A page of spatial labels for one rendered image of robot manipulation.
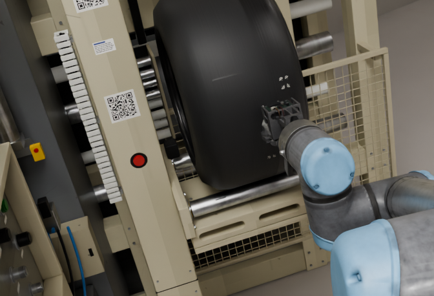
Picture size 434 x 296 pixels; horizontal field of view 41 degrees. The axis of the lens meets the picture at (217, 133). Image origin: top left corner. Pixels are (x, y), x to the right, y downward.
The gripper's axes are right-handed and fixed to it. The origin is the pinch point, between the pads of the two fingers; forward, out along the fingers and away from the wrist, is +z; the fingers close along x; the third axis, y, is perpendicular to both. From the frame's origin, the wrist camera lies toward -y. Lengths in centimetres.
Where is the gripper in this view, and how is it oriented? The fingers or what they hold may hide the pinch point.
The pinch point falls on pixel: (270, 121)
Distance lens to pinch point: 134.4
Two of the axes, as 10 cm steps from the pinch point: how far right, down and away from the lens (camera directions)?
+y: -2.2, -9.1, -3.5
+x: -9.5, 2.8, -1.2
